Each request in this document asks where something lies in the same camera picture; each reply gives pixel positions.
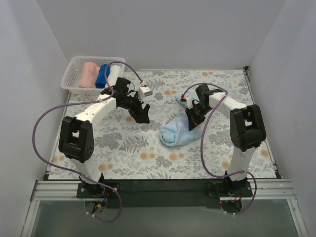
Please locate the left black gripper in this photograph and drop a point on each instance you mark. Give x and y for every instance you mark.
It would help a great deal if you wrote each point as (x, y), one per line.
(138, 110)

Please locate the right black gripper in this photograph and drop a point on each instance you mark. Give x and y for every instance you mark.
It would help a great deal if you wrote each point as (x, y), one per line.
(191, 116)

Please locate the light blue towel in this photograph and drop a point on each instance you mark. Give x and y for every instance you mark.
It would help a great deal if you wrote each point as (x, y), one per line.
(176, 132)

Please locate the pink towel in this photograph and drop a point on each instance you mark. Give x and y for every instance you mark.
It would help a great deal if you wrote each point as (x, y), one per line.
(90, 72)

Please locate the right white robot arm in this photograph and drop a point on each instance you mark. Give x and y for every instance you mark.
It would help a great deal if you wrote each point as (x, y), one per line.
(247, 132)

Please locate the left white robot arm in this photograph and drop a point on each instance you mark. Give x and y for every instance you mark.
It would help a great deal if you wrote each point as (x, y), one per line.
(76, 140)

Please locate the white rolled towel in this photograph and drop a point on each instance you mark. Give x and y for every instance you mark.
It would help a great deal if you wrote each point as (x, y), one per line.
(113, 75)

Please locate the blue rolled towel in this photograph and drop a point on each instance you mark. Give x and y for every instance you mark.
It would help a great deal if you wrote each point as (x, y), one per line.
(102, 76)

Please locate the white plastic basket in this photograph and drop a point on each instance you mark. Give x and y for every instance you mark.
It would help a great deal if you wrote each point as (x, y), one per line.
(72, 75)

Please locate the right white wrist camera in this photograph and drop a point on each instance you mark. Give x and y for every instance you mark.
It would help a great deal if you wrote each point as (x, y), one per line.
(187, 101)

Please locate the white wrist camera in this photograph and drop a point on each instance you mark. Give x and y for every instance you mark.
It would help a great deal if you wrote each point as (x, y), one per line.
(144, 92)
(187, 101)

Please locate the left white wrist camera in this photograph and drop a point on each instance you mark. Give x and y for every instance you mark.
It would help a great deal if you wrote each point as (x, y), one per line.
(144, 92)

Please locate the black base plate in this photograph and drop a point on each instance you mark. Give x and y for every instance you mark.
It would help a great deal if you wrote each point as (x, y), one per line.
(162, 193)

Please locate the aluminium rail frame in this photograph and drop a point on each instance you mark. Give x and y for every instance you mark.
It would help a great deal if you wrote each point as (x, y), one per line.
(67, 189)

